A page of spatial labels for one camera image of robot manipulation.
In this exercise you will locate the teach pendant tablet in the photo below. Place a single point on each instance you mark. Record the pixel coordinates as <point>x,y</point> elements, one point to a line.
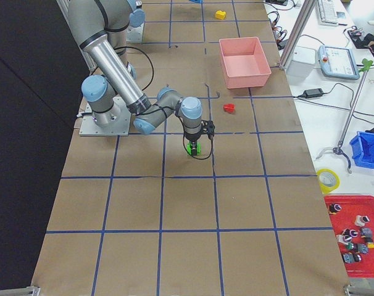
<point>337,62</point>

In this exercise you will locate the red parts tray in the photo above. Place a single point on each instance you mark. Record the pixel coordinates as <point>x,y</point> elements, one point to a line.
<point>352,218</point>

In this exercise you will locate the green handled reacher grabber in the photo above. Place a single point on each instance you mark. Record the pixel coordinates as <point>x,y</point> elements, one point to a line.
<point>338,149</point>

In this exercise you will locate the white keyboard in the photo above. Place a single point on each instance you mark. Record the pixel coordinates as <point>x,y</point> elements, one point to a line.
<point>326,12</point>

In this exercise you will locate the white box device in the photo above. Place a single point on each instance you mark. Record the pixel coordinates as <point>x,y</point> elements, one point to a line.
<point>302,62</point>

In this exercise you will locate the blue toy block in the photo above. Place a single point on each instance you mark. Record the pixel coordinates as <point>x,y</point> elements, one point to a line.
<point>195,1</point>

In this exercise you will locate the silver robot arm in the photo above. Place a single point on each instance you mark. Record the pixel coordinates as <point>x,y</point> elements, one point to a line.
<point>91,24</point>

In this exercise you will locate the red toy block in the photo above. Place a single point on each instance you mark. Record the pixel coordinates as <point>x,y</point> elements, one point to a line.
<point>229,108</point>

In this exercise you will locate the pink plastic box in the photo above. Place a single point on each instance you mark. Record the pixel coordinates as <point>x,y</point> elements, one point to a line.
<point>243,62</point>

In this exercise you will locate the yellow toy block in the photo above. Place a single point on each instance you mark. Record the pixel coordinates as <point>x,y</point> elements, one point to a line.
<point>220,14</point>

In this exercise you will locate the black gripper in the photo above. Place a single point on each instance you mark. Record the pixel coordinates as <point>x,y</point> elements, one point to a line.
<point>192,135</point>

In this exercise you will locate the green toy block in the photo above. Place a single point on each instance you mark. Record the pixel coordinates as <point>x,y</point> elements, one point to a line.
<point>194,148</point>

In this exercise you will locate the blue storage bin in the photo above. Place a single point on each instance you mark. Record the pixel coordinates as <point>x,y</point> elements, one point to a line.
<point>363,149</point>

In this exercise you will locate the aluminium frame post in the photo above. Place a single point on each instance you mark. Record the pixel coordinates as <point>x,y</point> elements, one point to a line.
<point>301,20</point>

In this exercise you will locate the yellow tape roll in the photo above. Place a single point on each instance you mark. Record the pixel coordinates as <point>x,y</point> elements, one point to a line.
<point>328,179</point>

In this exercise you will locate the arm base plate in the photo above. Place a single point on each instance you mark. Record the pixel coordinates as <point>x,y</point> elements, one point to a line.
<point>135,35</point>
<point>116,122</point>

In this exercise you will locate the black power adapter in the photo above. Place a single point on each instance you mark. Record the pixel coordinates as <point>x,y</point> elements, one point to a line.
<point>313,93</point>

